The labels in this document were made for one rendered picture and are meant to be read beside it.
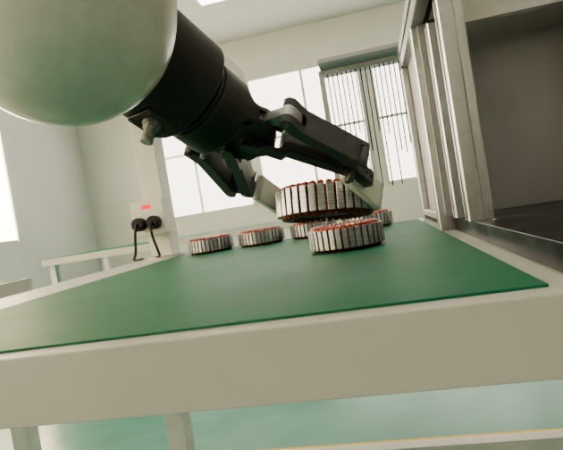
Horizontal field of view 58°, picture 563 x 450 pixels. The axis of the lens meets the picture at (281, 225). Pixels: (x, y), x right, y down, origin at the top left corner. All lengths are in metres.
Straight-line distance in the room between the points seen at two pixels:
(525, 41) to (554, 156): 0.18
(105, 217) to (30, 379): 7.64
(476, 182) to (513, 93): 0.22
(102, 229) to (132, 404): 7.71
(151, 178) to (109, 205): 6.62
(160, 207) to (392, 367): 1.04
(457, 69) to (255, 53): 6.80
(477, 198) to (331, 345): 0.39
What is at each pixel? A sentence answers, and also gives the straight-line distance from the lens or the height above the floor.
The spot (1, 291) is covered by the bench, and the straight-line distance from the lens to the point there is 1.57.
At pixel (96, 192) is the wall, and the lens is 8.09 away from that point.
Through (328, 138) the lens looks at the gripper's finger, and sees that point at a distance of 0.45.
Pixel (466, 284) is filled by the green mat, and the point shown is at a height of 0.75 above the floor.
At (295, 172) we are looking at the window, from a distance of 7.05.
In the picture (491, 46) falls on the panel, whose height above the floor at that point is 1.01.
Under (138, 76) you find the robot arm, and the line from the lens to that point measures 0.24.
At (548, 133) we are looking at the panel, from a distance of 0.86.
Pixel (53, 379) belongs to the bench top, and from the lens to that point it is 0.40.
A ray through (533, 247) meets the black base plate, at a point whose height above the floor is 0.76.
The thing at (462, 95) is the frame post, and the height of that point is 0.93.
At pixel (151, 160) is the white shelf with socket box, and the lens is 1.37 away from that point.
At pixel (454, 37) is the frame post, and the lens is 0.69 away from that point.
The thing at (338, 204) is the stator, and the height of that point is 0.82.
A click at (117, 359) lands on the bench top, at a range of 0.37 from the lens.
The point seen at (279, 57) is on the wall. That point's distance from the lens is 7.35.
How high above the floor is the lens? 0.82
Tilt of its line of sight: 1 degrees down
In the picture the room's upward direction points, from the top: 9 degrees counter-clockwise
